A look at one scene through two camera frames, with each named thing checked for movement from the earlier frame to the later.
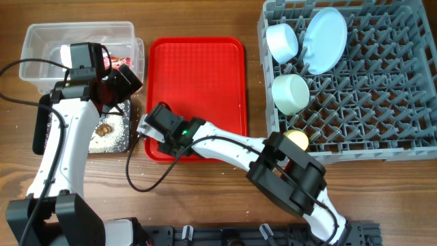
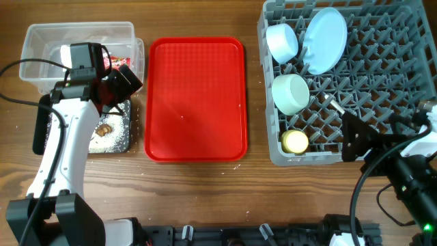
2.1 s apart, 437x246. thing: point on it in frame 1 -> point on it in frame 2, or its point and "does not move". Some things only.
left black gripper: [125, 90] does not move
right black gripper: [164, 149] -> [351, 151]
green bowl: [290, 93] does not move
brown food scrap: [103, 129] does not move
